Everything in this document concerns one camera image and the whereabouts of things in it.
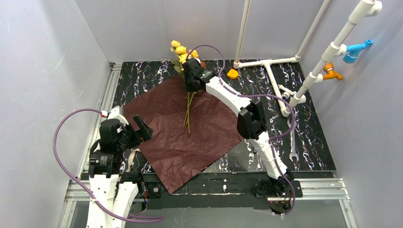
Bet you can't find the orange fake flower stem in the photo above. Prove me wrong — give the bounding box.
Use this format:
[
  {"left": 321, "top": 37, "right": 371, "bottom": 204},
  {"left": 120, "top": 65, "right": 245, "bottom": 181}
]
[{"left": 183, "top": 59, "right": 207, "bottom": 128}]

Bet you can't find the yellow fake flower bunch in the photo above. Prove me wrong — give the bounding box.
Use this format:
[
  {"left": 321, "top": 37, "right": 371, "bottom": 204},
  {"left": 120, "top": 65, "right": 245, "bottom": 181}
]
[{"left": 170, "top": 40, "right": 199, "bottom": 133}]

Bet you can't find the maroon wrapping paper sheet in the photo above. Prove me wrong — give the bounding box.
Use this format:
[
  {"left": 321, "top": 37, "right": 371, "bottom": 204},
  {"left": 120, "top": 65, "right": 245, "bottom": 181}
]
[{"left": 123, "top": 76, "right": 243, "bottom": 193}]

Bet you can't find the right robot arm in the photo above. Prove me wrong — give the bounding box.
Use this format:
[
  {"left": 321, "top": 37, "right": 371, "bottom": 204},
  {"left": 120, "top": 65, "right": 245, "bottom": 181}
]
[{"left": 182, "top": 58, "right": 295, "bottom": 195}]

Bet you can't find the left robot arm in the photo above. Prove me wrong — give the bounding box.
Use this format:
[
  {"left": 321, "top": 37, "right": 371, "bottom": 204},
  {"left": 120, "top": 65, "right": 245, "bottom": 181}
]
[{"left": 86, "top": 115, "right": 153, "bottom": 228}]

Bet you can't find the pink fake flower stem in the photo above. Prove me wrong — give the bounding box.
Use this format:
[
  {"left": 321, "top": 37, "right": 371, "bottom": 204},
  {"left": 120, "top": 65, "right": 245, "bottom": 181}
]
[{"left": 183, "top": 92, "right": 191, "bottom": 126}]

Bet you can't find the beige ribbon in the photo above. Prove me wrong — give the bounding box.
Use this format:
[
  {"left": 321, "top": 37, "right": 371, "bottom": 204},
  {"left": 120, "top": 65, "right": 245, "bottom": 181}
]
[{"left": 120, "top": 148, "right": 140, "bottom": 173}]

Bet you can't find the orange plastic piece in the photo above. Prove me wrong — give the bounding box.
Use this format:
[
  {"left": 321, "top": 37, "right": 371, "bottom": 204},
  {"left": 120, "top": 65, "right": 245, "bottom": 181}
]
[{"left": 226, "top": 68, "right": 239, "bottom": 79}]

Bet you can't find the white pipe valve fitting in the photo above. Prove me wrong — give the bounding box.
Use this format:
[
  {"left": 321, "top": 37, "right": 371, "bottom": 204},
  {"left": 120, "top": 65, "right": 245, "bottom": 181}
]
[{"left": 278, "top": 84, "right": 297, "bottom": 100}]

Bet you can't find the silver wrench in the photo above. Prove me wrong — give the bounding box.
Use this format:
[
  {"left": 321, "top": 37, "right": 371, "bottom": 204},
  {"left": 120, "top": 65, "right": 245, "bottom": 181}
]
[{"left": 288, "top": 121, "right": 299, "bottom": 162}]

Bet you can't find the orange plastic tap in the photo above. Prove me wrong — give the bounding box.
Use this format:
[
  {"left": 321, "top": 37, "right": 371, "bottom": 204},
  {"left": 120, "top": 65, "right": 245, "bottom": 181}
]
[{"left": 323, "top": 62, "right": 343, "bottom": 81}]

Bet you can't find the blue plastic tap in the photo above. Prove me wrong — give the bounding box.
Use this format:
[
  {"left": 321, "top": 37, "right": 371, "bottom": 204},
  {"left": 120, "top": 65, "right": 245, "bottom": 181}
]
[{"left": 343, "top": 39, "right": 373, "bottom": 64}]

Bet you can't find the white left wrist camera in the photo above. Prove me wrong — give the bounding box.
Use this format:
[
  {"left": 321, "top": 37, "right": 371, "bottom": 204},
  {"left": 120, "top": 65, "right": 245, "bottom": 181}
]
[{"left": 101, "top": 106, "right": 129, "bottom": 125}]

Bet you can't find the aluminium frame rail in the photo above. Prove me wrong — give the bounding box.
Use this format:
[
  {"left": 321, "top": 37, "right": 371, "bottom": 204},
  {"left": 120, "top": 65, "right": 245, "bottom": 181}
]
[{"left": 58, "top": 63, "right": 122, "bottom": 228}]

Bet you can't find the white PVC pipe frame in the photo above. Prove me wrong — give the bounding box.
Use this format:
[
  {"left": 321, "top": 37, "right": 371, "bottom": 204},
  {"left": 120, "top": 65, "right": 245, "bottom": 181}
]
[{"left": 233, "top": 0, "right": 384, "bottom": 118}]

